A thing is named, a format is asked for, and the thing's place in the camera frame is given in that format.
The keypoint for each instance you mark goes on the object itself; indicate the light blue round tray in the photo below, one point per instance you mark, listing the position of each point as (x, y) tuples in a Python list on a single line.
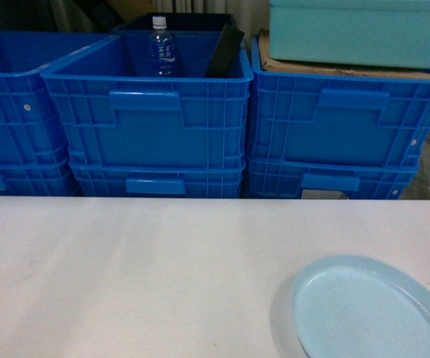
[(348, 306)]

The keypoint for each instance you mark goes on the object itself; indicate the blue crate centre bottom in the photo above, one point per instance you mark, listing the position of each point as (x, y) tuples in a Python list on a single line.
[(158, 182)]

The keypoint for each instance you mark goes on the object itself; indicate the blue crate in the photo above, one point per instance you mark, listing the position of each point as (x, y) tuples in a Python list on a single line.
[(282, 179), (30, 128), (158, 182), (55, 179), (117, 112), (311, 114)]

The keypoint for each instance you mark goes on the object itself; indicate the blue crate right bottom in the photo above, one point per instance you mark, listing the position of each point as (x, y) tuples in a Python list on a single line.
[(282, 179)]

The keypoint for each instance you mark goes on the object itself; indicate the black flat panel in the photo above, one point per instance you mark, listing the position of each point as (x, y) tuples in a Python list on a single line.
[(225, 53)]

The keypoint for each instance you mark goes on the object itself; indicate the blue crate centre top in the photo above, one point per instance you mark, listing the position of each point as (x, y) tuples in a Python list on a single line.
[(117, 112)]

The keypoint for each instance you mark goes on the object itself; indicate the clear water bottle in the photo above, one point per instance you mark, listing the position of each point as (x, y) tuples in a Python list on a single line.
[(162, 49)]

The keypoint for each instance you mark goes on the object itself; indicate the dark crate behind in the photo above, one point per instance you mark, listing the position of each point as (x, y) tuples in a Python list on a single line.
[(181, 22)]

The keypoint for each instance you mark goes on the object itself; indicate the blue crate right top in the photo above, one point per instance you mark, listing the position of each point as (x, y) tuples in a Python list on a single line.
[(311, 114)]

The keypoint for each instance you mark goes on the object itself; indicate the blue crate left top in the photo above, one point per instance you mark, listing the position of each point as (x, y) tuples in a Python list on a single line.
[(30, 128)]

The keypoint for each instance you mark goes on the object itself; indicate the blue crate left bottom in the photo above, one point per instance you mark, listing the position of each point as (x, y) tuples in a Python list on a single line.
[(55, 179)]

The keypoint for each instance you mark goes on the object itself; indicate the teal plastic box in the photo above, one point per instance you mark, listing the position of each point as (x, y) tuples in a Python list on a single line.
[(365, 33)]

